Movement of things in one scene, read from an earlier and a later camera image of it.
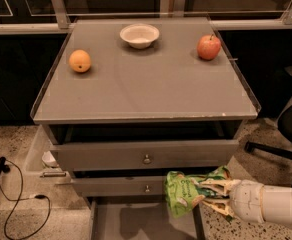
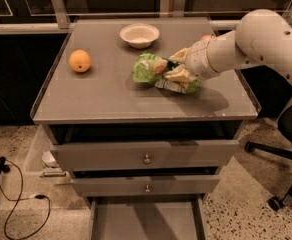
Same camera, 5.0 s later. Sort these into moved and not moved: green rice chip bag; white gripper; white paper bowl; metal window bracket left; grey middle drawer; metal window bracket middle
Moved: white gripper; green rice chip bag
Not moved: metal window bracket left; metal window bracket middle; grey middle drawer; white paper bowl
